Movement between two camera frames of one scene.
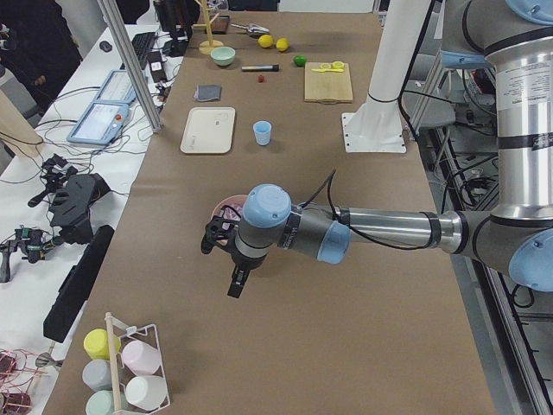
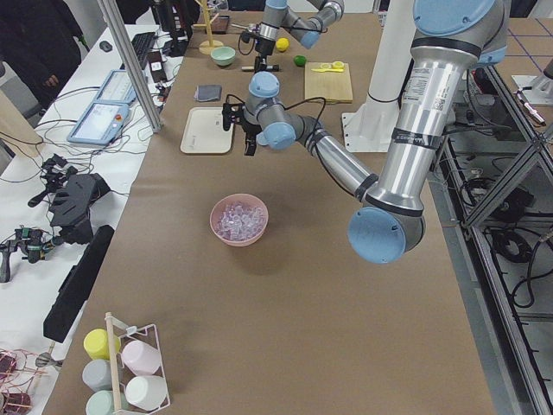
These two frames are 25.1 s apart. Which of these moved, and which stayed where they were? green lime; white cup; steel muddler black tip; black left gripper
Moved: black left gripper
Stayed: white cup; green lime; steel muddler black tip
